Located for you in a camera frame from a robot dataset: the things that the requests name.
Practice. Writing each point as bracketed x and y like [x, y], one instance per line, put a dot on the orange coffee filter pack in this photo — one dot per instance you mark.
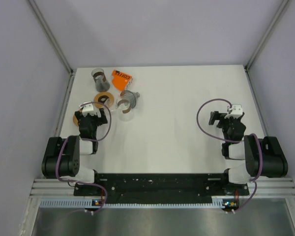
[121, 81]

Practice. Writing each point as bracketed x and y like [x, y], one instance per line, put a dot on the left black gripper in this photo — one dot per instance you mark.
[100, 120]

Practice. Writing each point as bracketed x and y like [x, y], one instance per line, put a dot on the grey slotted cable duct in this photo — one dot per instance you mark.
[66, 203]

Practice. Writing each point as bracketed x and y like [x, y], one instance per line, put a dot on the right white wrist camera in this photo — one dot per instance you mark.
[234, 111]

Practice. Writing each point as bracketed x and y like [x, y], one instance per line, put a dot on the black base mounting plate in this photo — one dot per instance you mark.
[167, 188]

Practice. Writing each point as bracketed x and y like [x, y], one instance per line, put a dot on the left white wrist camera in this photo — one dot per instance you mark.
[87, 108]

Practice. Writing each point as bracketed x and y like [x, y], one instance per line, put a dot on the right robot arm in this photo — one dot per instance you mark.
[261, 157]

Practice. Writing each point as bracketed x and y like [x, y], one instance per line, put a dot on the smoky grey glass carafe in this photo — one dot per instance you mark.
[101, 83]

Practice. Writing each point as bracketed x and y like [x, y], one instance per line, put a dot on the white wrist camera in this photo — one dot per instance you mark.
[234, 111]
[87, 108]

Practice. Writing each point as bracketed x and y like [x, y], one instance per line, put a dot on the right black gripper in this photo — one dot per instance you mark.
[216, 115]

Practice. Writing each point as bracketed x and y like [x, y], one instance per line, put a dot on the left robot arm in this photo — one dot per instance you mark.
[62, 155]

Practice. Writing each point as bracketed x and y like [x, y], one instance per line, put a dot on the wooden dripper ring holder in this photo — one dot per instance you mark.
[75, 121]

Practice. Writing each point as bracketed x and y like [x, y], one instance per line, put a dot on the clear glass carafe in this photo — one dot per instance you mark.
[124, 110]

